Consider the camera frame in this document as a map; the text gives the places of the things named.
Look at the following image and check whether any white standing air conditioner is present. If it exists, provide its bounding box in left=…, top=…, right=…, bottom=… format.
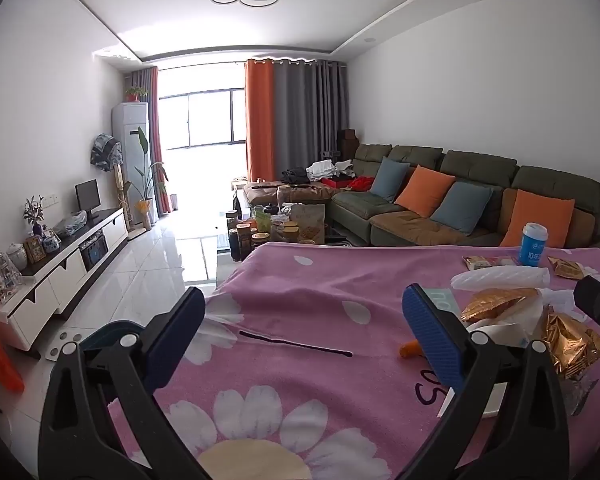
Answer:
left=111, top=102, right=154, bottom=227

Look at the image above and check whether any white TV cabinet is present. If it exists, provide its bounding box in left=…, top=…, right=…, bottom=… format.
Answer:
left=0, top=207, right=130, bottom=354

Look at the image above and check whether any tall leafy floor plant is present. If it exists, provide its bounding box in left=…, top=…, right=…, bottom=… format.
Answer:
left=129, top=126, right=170, bottom=227

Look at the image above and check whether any orange cushion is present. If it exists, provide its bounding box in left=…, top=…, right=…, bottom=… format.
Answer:
left=499, top=188, right=577, bottom=249
left=394, top=164, right=457, bottom=219

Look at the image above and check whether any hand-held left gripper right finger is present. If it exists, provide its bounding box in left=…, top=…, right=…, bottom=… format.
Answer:
left=401, top=283, right=572, bottom=480

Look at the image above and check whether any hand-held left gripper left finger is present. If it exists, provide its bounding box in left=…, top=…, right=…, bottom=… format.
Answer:
left=37, top=286, right=207, bottom=480

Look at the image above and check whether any blue white paper cup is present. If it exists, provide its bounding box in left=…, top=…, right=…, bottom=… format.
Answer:
left=518, top=222, right=549, bottom=267

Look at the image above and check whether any small gold foil wrapper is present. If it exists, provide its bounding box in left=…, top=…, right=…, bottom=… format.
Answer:
left=546, top=256, right=594, bottom=281

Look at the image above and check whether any clear plastic bag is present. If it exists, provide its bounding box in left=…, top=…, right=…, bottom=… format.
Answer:
left=53, top=210, right=89, bottom=239

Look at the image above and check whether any green sofa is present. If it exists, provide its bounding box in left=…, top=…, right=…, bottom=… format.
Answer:
left=329, top=142, right=600, bottom=249

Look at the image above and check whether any wooden picture frame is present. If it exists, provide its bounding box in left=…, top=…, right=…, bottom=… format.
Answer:
left=23, top=235, right=46, bottom=264

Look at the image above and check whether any large window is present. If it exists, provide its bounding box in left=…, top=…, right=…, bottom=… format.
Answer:
left=156, top=88, right=247, bottom=152

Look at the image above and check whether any pink floral blanket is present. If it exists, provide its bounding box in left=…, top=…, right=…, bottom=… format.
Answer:
left=107, top=241, right=600, bottom=480

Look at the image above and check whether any teal plastic bin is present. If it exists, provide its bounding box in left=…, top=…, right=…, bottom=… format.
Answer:
left=79, top=320, right=147, bottom=352

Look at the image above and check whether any black monitor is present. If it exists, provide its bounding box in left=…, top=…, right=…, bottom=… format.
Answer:
left=74, top=178, right=102, bottom=221

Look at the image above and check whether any white ceramic jar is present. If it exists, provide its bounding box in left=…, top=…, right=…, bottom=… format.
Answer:
left=4, top=242, right=29, bottom=271

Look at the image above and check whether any silver foil scrap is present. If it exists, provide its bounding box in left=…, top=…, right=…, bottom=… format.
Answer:
left=559, top=376, right=600, bottom=417

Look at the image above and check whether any small plant in blue vase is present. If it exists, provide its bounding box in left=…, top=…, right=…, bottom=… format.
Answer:
left=22, top=194, right=46, bottom=237

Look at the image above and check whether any brown ottoman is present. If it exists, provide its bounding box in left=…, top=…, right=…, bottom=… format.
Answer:
left=241, top=180, right=342, bottom=207

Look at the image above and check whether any striped grey orange curtain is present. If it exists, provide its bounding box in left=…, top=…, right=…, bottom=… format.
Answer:
left=124, top=65, right=175, bottom=217

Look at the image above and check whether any white paper sheet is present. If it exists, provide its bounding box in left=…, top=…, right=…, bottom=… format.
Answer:
left=437, top=381, right=509, bottom=419

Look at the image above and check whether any pile of clothes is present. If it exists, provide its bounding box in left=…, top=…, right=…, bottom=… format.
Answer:
left=279, top=159, right=377, bottom=192

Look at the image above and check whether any glass ornament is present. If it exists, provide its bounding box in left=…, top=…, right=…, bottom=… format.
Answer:
left=0, top=249, right=24, bottom=297

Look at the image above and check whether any patterned paper bag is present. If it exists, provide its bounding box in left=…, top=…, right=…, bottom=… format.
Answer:
left=279, top=202, right=328, bottom=245

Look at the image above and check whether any white bathroom scale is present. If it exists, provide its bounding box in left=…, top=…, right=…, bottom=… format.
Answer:
left=44, top=329, right=87, bottom=362

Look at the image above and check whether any crumpled gold foil wrapper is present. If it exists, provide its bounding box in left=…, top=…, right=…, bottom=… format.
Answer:
left=541, top=305, right=600, bottom=382

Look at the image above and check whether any pink snack packet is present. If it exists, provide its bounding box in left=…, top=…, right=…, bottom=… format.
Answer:
left=461, top=255, right=519, bottom=270

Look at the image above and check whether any large gold foil wrapper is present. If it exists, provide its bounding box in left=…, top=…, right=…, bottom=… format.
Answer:
left=460, top=287, right=542, bottom=324

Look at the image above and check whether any cloth-covered fan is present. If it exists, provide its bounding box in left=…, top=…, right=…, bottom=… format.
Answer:
left=89, top=132, right=124, bottom=174

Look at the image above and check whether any blue cushion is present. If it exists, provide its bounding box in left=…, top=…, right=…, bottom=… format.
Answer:
left=429, top=180, right=494, bottom=237
left=369, top=156, right=412, bottom=204

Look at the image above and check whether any brown wooden cabinet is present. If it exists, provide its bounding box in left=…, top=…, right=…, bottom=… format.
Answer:
left=336, top=128, right=362, bottom=162

